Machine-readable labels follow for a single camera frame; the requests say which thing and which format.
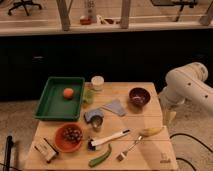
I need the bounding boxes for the white lidded jar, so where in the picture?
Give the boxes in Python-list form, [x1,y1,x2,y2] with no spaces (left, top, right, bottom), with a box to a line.
[91,76,104,91]

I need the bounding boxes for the black office chair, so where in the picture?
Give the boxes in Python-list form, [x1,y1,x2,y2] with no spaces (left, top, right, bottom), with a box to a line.
[7,0,42,16]

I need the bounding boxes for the dark red bowl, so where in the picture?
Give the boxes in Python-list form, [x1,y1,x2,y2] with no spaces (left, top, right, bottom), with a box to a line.
[129,87,151,108]

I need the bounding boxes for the orange bowl with grapes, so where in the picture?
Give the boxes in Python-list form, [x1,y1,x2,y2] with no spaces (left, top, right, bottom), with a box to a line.
[54,123,83,153]

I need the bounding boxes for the small cardboard box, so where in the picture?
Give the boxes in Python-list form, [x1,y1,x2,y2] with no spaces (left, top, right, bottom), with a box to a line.
[34,138,59,163]

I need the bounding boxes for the red object on shelf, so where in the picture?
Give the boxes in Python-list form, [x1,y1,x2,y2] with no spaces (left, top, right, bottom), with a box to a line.
[80,16,91,25]

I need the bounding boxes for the yellow banana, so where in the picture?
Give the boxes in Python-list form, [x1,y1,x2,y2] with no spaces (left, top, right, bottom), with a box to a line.
[140,127,163,137]

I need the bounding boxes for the orange fruit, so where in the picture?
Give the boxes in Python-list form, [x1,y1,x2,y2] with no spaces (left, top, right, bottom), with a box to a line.
[63,88,74,99]

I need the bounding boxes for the white bottle on shelf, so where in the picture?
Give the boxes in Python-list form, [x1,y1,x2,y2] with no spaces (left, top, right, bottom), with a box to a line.
[87,0,97,23]

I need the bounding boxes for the small metal cup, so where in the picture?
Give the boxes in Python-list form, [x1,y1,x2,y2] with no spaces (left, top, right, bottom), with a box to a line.
[91,116,103,130]

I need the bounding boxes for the grey towel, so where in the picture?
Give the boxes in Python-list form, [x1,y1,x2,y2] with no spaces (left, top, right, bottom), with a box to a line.
[102,99,126,116]

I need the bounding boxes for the green glass cup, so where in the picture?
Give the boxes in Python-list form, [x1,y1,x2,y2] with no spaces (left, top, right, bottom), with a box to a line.
[83,89,94,105]

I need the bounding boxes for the black cable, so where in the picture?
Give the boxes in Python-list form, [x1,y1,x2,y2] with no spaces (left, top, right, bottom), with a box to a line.
[169,132,213,171]

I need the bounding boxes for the green cucumber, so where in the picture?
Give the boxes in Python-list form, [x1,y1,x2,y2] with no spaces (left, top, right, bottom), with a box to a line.
[88,145,112,167]

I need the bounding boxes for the green plastic tray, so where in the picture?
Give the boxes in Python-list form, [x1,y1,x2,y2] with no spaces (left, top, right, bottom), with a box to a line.
[34,77,85,121]

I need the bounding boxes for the white handled brush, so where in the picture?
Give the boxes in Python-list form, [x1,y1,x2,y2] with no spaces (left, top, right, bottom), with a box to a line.
[88,129,130,151]

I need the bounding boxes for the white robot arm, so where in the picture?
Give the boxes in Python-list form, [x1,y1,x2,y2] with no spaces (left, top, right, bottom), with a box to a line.
[158,62,213,125]

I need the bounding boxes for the black stand post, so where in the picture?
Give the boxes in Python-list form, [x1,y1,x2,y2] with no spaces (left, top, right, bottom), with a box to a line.
[3,135,13,171]

